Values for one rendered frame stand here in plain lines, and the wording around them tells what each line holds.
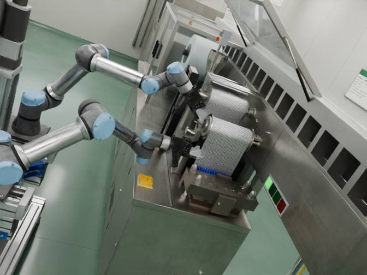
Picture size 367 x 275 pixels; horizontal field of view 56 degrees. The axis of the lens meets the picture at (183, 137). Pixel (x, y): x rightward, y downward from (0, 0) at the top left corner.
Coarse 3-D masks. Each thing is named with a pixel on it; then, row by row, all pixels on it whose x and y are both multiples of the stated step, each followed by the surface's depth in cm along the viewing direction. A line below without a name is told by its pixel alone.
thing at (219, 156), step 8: (208, 144) 186; (216, 144) 187; (224, 144) 187; (208, 152) 189; (216, 152) 189; (224, 152) 190; (232, 152) 190; (240, 152) 191; (200, 160) 190; (208, 160) 191; (216, 160) 192; (224, 160) 192; (232, 160) 193; (208, 168) 193; (216, 168) 194; (224, 168) 195; (232, 168) 195
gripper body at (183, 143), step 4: (172, 136) 183; (172, 140) 181; (176, 140) 181; (180, 140) 181; (184, 140) 185; (188, 140) 185; (172, 144) 181; (176, 144) 183; (180, 144) 183; (184, 144) 181; (188, 144) 181; (168, 148) 181; (176, 148) 184; (180, 148) 182; (184, 148) 183; (188, 148) 184; (180, 152) 184; (184, 152) 183; (188, 152) 185
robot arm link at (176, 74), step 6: (168, 66) 174; (174, 66) 170; (180, 66) 171; (168, 72) 172; (174, 72) 170; (180, 72) 171; (168, 78) 173; (174, 78) 172; (180, 78) 172; (186, 78) 174; (180, 84) 174
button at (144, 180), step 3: (141, 174) 183; (141, 177) 180; (144, 177) 181; (147, 177) 182; (150, 177) 183; (141, 180) 178; (144, 180) 179; (147, 180) 180; (150, 180) 181; (141, 183) 178; (144, 183) 178; (147, 183) 178; (150, 183) 178; (147, 186) 179; (150, 186) 179
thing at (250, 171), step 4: (244, 156) 209; (244, 160) 207; (248, 160) 202; (248, 164) 201; (244, 168) 204; (248, 168) 199; (252, 168) 199; (244, 172) 203; (248, 172) 200; (252, 172) 200; (240, 176) 206; (244, 176) 201; (248, 176) 201; (236, 180) 209; (240, 180) 204; (244, 180) 202
